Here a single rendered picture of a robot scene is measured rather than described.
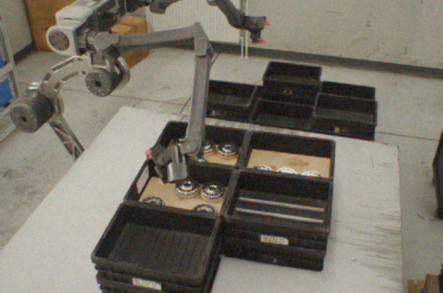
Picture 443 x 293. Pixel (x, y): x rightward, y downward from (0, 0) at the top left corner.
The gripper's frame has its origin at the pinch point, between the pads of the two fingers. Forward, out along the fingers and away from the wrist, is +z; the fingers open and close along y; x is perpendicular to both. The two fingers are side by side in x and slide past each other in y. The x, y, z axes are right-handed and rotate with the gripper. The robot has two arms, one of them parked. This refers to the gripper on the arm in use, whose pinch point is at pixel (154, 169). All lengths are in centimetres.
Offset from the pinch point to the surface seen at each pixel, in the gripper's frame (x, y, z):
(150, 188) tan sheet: -9.5, -3.6, 28.8
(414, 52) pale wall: -354, 0, 86
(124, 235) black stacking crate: 14.9, -15.5, 20.2
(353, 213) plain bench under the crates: -72, -58, -7
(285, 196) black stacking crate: -47, -35, -2
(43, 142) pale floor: -41, 83, 215
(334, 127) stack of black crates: -148, -21, 44
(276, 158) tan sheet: -64, -19, 11
